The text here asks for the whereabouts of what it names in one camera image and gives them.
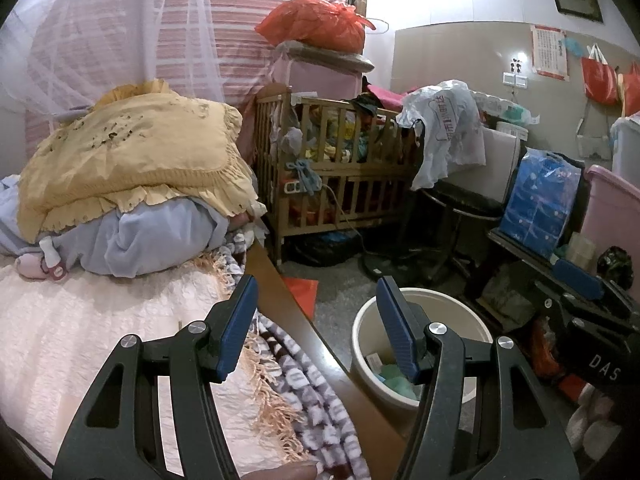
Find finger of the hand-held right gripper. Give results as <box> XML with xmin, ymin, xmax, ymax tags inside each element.
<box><xmin>552</xmin><ymin>258</ymin><xmax>638</xmax><ymax>311</ymax></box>

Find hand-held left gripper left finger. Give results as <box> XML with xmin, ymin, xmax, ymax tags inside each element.
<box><xmin>52</xmin><ymin>275</ymin><xmax>261</xmax><ymax>480</ymax></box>

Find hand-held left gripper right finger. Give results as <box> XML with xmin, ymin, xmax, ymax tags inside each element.
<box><xmin>375</xmin><ymin>276</ymin><xmax>581</xmax><ymax>480</ymax></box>

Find white blue medicine box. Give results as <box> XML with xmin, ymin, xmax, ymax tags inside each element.
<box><xmin>364</xmin><ymin>352</ymin><xmax>396</xmax><ymax>373</ymax></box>

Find white plastic bucket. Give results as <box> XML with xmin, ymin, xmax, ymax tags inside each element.
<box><xmin>351</xmin><ymin>287</ymin><xmax>491</xmax><ymax>411</ymax></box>

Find person's left hand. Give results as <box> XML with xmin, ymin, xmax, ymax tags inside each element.
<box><xmin>242</xmin><ymin>461</ymin><xmax>320</xmax><ymax>480</ymax></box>

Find camouflage cloth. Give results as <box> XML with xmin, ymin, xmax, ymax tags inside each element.
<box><xmin>597</xmin><ymin>246</ymin><xmax>638</xmax><ymax>288</ymax></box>

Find pink plastic tub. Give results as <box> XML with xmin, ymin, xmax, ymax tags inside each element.
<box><xmin>567</xmin><ymin>164</ymin><xmax>640</xmax><ymax>271</ymax></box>

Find red paper sheet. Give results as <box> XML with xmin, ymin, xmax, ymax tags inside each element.
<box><xmin>282</xmin><ymin>276</ymin><xmax>319</xmax><ymax>318</ymax></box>

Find white slippers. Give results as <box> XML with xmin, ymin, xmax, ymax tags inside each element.
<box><xmin>567</xmin><ymin>385</ymin><xmax>640</xmax><ymax>461</ymax></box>

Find blue tissue pack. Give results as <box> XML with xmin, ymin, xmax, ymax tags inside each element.
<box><xmin>500</xmin><ymin>149</ymin><xmax>583</xmax><ymax>258</ymax></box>

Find brown white patterned blanket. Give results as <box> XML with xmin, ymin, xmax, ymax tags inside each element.
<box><xmin>200</xmin><ymin>230</ymin><xmax>371</xmax><ymax>480</ymax></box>

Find black plastic bag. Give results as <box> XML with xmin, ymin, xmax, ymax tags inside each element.
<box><xmin>287</xmin><ymin>232</ymin><xmax>366</xmax><ymax>267</ymax></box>

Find grey blue blanket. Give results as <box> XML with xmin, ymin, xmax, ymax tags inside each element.
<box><xmin>0</xmin><ymin>175</ymin><xmax>251</xmax><ymax>278</ymax></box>

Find black stool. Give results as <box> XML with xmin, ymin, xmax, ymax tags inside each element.
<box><xmin>415</xmin><ymin>180</ymin><xmax>506</xmax><ymax>281</ymax></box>

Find translucent storage box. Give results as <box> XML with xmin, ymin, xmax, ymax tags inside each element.
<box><xmin>607</xmin><ymin>115</ymin><xmax>640</xmax><ymax>181</ymax></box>

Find white board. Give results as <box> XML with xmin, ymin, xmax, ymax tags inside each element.
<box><xmin>445</xmin><ymin>127</ymin><xmax>523</xmax><ymax>196</ymax></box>

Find wooden crib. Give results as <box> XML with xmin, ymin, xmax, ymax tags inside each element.
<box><xmin>255</xmin><ymin>84</ymin><xmax>426</xmax><ymax>266</ymax></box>

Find toilet roll pack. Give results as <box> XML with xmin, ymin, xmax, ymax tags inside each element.
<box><xmin>470</xmin><ymin>91</ymin><xmax>543</xmax><ymax>128</ymax></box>

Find red hanging bag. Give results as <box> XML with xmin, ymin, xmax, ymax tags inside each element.
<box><xmin>580</xmin><ymin>44</ymin><xmax>620</xmax><ymax>106</ymax></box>
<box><xmin>617</xmin><ymin>62</ymin><xmax>640</xmax><ymax>116</ymax></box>

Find white printed plastic bag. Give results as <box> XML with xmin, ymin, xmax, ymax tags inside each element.
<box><xmin>396</xmin><ymin>80</ymin><xmax>488</xmax><ymax>191</ymax></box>

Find yellow scalloped blanket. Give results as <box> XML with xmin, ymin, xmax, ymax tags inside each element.
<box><xmin>17</xmin><ymin>79</ymin><xmax>261</xmax><ymax>243</ymax></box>

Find pink storage cabinet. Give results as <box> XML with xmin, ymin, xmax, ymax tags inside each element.
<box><xmin>272</xmin><ymin>57</ymin><xmax>363</xmax><ymax>106</ymax></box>

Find grey cushion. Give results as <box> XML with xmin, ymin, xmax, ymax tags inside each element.
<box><xmin>275</xmin><ymin>40</ymin><xmax>376</xmax><ymax>73</ymax></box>

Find red plastic bag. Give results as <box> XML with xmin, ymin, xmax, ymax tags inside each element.
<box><xmin>255</xmin><ymin>0</ymin><xmax>377</xmax><ymax>53</ymax></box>

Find pink striped curtain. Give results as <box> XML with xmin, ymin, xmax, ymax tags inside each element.
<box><xmin>22</xmin><ymin>0</ymin><xmax>351</xmax><ymax>161</ymax></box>

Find white mosquito net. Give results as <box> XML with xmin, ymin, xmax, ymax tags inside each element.
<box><xmin>0</xmin><ymin>0</ymin><xmax>226</xmax><ymax>126</ymax></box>

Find wooden bed frame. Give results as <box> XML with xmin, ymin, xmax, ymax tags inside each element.
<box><xmin>240</xmin><ymin>240</ymin><xmax>408</xmax><ymax>480</ymax></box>

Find red white wall poster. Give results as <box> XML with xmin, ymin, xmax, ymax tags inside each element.
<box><xmin>530</xmin><ymin>24</ymin><xmax>571</xmax><ymax>81</ymax></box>

